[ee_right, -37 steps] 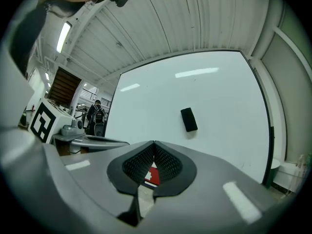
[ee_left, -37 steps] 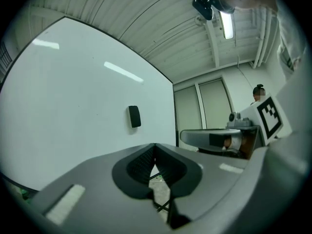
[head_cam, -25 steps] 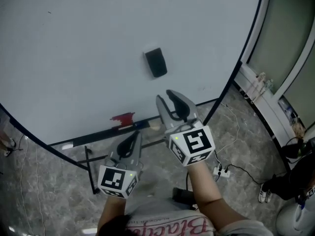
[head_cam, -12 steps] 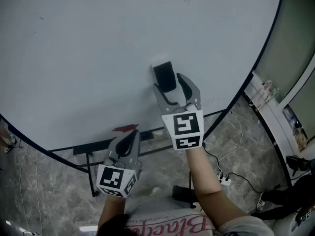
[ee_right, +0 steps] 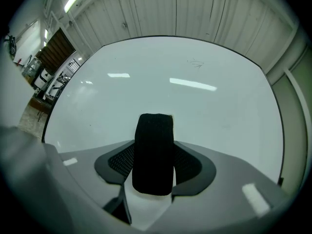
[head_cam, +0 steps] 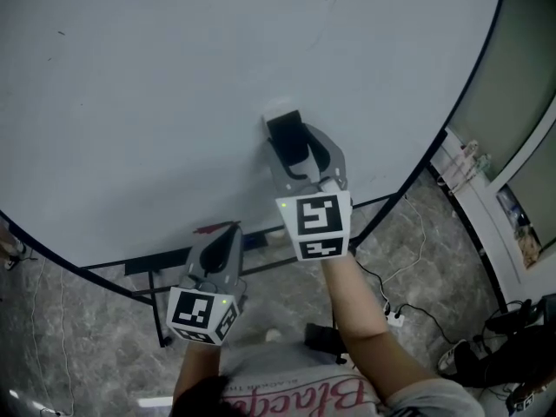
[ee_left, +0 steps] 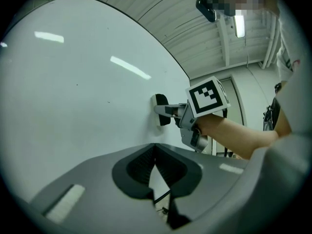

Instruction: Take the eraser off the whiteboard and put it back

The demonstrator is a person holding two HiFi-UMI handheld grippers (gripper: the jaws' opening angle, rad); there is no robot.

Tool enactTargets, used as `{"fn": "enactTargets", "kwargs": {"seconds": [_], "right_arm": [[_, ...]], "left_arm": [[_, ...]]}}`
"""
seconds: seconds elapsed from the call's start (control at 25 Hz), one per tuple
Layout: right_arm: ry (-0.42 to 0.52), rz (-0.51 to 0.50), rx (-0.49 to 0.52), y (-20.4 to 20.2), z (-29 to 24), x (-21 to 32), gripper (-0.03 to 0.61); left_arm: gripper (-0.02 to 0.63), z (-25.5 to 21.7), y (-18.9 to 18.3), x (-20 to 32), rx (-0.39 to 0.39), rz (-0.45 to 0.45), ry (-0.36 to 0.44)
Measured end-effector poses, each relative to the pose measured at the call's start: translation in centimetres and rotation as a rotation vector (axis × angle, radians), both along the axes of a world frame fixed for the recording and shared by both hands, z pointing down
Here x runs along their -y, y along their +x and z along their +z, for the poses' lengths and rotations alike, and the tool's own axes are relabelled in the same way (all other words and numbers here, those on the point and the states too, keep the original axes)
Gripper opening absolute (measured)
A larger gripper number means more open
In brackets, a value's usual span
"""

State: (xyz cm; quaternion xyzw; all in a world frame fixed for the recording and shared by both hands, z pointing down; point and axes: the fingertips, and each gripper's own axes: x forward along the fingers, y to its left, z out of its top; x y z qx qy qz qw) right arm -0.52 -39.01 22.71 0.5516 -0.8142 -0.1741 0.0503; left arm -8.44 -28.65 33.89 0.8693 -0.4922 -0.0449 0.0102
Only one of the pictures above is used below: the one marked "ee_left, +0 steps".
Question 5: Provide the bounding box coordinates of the person's right forearm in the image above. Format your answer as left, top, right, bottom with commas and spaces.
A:
197, 101, 293, 161

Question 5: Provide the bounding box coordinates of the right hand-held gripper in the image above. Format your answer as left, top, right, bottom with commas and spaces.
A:
153, 76, 232, 154

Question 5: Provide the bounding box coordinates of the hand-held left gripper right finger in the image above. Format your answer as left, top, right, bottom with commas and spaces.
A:
155, 142, 251, 230

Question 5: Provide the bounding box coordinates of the person's gray printed shirt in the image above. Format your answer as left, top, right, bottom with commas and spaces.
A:
243, 0, 312, 197

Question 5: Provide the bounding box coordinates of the white door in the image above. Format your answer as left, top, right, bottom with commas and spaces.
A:
211, 76, 245, 157

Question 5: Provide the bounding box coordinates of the black cable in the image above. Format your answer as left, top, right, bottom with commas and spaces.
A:
153, 188, 172, 202

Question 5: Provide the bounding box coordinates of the ceiling light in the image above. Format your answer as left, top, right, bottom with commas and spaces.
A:
233, 15, 246, 39

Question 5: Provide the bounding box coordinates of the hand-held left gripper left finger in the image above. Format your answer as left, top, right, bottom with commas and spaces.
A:
28, 142, 169, 234

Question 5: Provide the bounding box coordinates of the black whiteboard eraser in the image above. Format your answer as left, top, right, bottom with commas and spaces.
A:
150, 93, 173, 128

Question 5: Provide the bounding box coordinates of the whiteboard on black stand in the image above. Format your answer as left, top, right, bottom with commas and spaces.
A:
0, 0, 191, 204

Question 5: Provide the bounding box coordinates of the black head-mounted camera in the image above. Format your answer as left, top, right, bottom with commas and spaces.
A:
195, 0, 218, 23

